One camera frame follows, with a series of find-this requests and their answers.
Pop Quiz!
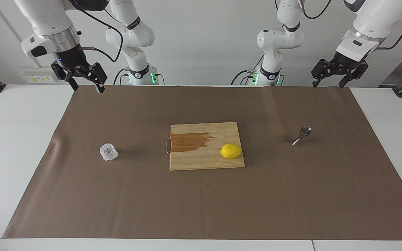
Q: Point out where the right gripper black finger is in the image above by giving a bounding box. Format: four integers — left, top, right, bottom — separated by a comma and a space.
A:
51, 61, 80, 91
81, 62, 108, 94

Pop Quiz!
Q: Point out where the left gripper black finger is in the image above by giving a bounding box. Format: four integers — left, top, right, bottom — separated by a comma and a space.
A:
339, 61, 369, 89
311, 59, 339, 88

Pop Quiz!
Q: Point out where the steel double jigger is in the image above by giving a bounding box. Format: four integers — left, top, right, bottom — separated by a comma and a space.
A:
292, 126, 312, 147

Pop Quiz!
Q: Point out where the brown paper table mat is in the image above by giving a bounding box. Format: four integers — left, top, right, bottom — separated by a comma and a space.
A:
2, 85, 402, 241

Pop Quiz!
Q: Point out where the yellow lemon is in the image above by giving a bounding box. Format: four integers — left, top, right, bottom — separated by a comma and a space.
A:
220, 143, 243, 160

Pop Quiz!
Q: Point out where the wooden cutting board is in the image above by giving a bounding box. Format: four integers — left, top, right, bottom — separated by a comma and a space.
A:
165, 122, 245, 172

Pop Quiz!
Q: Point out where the white wall socket strip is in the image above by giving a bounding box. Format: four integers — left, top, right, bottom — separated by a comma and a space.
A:
23, 67, 59, 84

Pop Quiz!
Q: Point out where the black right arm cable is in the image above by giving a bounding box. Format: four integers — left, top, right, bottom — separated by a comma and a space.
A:
69, 0, 124, 63

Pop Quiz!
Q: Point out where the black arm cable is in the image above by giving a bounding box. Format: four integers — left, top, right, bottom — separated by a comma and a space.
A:
69, 0, 124, 63
299, 0, 402, 50

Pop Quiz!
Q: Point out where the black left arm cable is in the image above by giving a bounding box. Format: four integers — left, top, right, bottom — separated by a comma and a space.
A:
299, 0, 402, 50

